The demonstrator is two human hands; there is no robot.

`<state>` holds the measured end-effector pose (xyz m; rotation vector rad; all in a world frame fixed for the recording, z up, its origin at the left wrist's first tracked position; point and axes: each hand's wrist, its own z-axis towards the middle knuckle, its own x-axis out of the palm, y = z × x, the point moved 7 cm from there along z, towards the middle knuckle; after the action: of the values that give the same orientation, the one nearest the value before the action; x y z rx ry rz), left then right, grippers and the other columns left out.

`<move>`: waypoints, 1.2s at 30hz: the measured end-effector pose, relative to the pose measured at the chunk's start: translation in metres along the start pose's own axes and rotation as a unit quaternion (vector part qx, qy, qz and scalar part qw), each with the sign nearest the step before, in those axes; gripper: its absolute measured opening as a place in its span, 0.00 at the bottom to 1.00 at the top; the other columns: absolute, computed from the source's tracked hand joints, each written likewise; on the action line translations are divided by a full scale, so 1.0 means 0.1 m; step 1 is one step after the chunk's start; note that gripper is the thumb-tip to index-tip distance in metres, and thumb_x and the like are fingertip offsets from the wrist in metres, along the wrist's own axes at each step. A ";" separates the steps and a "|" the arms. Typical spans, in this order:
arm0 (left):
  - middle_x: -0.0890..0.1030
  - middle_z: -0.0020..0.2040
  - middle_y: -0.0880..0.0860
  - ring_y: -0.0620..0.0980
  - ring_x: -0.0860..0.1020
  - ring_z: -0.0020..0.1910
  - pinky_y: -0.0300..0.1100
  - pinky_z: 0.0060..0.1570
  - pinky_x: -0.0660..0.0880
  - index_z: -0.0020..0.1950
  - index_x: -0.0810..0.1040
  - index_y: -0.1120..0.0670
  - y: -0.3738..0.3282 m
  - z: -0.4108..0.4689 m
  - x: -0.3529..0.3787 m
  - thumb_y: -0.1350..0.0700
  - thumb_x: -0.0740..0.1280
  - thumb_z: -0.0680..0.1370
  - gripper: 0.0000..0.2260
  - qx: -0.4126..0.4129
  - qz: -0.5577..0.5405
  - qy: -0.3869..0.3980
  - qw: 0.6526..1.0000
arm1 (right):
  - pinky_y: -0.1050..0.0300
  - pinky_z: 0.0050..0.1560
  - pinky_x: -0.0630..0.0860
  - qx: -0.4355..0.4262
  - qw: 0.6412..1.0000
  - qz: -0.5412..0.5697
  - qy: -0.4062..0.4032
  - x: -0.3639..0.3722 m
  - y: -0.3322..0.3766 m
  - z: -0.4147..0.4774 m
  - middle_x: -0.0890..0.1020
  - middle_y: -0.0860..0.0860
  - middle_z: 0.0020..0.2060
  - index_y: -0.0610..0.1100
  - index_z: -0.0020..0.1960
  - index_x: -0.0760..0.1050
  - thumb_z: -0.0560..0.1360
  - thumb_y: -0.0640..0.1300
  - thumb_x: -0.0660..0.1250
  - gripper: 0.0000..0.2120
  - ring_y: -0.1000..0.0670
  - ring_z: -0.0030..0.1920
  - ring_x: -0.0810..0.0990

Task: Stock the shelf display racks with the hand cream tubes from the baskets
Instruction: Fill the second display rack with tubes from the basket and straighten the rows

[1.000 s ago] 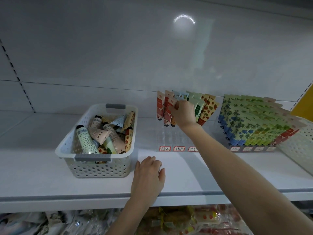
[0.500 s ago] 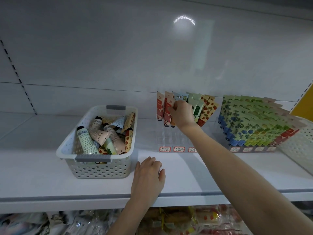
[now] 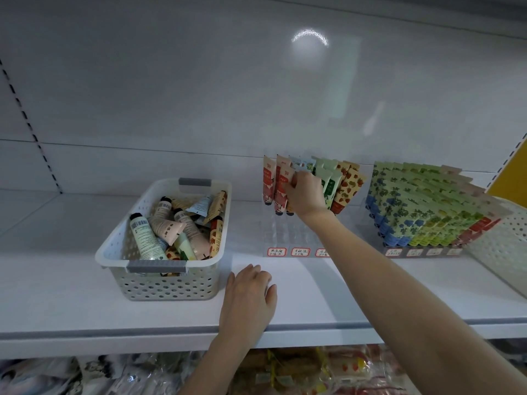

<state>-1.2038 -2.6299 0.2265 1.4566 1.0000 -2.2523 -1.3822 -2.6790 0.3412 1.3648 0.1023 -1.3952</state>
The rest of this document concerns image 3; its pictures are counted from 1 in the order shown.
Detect row of hand cream tubes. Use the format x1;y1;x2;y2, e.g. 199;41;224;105
262;154;512;247

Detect white metal shelf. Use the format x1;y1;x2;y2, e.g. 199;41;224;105
0;0;527;395

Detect clear divider tray with labels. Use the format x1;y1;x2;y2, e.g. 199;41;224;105
265;246;464;258

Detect pile of pale hand cream tubes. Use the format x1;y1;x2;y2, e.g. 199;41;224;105
129;190;226;262

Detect person's right hand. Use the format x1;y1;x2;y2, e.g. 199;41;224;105
284;168;329;221

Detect person's left hand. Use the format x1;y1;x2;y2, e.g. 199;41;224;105
218;264;278;351

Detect white perforated plastic basket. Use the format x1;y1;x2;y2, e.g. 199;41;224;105
469;197;527;297
96;177;232;301

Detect pile of snack packets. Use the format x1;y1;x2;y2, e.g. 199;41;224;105
0;345;421;395

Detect person's right forearm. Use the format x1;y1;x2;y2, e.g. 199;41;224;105
305;210;527;395

